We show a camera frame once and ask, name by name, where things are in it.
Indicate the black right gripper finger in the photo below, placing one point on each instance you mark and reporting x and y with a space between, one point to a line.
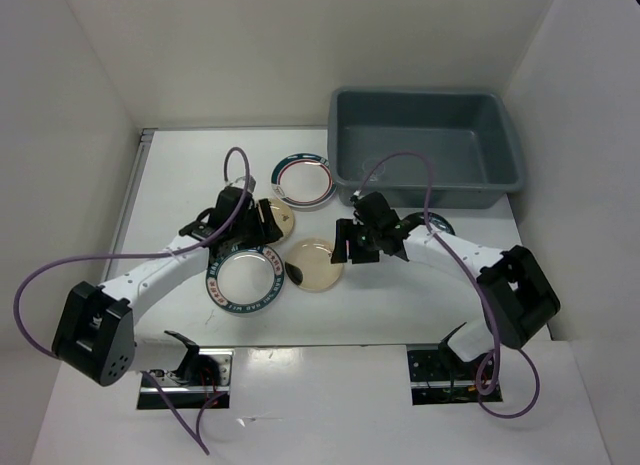
341 248
360 255

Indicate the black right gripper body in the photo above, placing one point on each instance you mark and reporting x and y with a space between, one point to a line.
365 237

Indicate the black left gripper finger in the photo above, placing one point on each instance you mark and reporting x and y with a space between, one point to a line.
265 216
272 233

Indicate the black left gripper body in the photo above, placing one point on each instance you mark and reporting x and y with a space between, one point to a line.
248 233

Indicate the cream plate small motifs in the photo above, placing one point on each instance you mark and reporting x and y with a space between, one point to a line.
284 217

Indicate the white plate dark green rim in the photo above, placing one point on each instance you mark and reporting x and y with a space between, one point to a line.
246 281

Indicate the cream plate black spot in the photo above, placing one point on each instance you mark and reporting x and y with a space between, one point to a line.
308 265

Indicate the blue green patterned plate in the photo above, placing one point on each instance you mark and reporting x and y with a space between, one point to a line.
434 220

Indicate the white plate red teal rim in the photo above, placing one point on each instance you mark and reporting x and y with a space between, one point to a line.
303 181

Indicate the clear plastic cup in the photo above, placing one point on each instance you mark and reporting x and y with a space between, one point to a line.
373 170

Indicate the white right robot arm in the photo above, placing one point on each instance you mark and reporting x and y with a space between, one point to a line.
515 294

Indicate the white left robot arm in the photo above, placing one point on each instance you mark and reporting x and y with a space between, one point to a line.
96 332

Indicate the grey plastic bin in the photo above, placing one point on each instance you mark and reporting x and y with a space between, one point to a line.
451 148

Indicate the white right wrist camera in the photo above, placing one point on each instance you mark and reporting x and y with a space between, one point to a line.
356 202

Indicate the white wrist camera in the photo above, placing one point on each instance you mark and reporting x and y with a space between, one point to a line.
244 182
356 202

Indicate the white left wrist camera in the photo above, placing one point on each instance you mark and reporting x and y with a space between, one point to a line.
244 182

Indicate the aluminium table edge rail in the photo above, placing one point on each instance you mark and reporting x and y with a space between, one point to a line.
135 177

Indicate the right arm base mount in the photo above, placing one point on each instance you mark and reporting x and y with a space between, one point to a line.
438 380

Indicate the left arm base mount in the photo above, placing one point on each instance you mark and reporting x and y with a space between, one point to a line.
190 380

